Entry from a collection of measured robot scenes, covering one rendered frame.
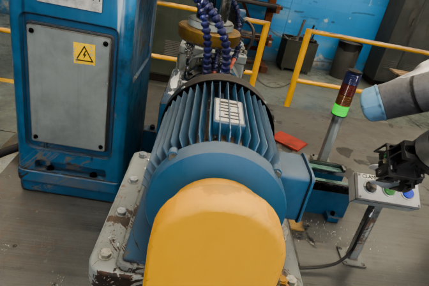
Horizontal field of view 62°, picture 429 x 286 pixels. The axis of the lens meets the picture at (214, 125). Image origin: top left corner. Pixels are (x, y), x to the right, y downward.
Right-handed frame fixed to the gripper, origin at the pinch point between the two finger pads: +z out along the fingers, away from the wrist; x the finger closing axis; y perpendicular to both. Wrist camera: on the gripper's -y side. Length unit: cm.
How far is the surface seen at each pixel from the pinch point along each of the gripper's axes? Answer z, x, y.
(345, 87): 34, -48, -8
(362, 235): 19.3, 10.0, -4.4
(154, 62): 278, -203, 102
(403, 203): 5.9, 2.9, -8.6
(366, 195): 5.9, 2.4, 1.1
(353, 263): 25.5, 16.9, -4.7
